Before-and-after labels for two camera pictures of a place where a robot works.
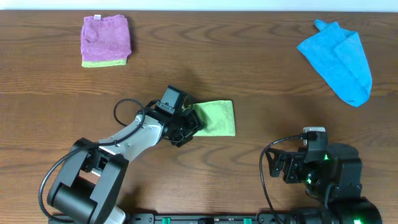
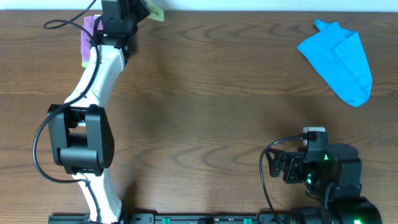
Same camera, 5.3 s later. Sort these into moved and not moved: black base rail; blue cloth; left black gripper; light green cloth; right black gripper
Moved: light green cloth; left black gripper
Not moved: right black gripper; black base rail; blue cloth
